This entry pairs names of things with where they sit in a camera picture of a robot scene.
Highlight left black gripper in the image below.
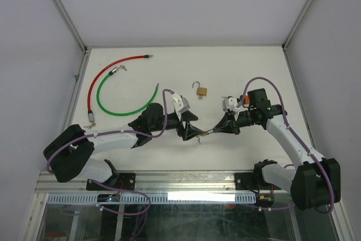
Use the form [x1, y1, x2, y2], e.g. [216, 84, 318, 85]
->
[150, 110, 203, 139]

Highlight small brass padlock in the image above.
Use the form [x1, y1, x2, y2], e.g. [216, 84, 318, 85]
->
[200, 129, 214, 137]

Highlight large brass padlock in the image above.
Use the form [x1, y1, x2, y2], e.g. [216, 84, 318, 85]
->
[192, 81, 208, 100]

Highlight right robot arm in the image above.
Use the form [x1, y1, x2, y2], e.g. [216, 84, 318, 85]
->
[213, 89, 341, 211]

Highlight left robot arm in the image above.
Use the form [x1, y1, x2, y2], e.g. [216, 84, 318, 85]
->
[43, 103, 203, 189]

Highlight red lock keys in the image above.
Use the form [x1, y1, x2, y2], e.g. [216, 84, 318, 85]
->
[83, 122, 96, 129]

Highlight orange black padlock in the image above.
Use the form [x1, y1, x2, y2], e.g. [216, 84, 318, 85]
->
[244, 95, 249, 104]

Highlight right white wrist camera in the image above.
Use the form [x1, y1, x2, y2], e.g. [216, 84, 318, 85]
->
[222, 97, 241, 113]

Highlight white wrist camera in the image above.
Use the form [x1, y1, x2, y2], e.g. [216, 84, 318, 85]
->
[171, 92, 190, 120]
[222, 97, 241, 113]

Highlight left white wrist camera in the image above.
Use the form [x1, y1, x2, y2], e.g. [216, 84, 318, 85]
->
[171, 92, 190, 120]

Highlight right black mount plate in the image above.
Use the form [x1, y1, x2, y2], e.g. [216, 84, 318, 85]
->
[234, 172, 256, 191]

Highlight black mount plate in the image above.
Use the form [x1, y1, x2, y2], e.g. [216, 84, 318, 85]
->
[86, 172, 136, 191]
[234, 172, 256, 191]

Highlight slotted cable duct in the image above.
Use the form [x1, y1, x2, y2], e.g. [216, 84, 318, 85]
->
[47, 191, 256, 205]

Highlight left black mount plate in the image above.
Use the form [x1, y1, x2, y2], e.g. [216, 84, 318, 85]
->
[86, 172, 136, 191]

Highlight green cable lock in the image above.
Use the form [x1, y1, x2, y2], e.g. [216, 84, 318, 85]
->
[96, 65, 159, 117]

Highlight red cable lock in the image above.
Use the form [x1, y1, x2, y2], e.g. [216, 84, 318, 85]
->
[87, 55, 153, 123]

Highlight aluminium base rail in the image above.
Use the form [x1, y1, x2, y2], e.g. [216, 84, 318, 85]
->
[35, 170, 252, 194]

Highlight right aluminium frame post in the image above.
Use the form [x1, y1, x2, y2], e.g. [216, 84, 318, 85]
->
[282, 0, 315, 50]

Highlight aluminium frame post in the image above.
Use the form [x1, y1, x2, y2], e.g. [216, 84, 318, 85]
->
[282, 0, 315, 50]
[36, 0, 88, 51]

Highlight left aluminium frame post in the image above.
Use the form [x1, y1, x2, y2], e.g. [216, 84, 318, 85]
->
[36, 0, 88, 51]

